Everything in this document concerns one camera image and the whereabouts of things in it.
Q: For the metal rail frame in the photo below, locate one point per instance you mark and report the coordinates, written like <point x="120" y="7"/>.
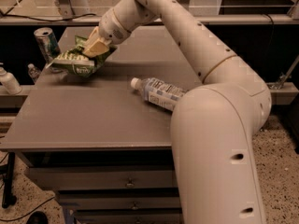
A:
<point x="206" y="11"/>

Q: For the grey drawer cabinet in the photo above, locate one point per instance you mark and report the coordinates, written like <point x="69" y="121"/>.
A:
<point x="83" y="138"/>

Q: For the small clear bottle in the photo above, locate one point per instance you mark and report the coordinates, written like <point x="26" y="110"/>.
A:
<point x="33" y="72"/>

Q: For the white pump bottle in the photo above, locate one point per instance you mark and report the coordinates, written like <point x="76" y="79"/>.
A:
<point x="9" y="82"/>

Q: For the black stand leg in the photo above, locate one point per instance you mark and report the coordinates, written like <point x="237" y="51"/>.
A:
<point x="7" y="171"/>

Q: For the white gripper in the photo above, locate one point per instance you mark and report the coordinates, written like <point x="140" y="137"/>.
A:
<point x="111" y="31"/>

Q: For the clear plastic water bottle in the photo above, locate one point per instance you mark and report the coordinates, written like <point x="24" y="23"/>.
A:
<point x="157" y="92"/>

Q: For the top drawer knob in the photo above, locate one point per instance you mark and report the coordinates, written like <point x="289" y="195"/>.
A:
<point x="130" y="184"/>

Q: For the redbull can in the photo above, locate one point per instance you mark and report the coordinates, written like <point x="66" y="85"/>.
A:
<point x="48" y="45"/>

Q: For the drawer knob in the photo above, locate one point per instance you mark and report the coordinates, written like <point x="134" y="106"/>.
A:
<point x="130" y="184"/>
<point x="134" y="207"/>

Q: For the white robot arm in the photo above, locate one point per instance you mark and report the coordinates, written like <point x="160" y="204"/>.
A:
<point x="212" y="125"/>

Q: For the green jalapeno chip bag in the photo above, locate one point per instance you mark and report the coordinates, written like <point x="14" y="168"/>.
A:
<point x="75" y="62"/>

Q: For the middle drawer knob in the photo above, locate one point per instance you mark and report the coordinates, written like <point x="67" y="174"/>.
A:
<point x="134" y="207"/>

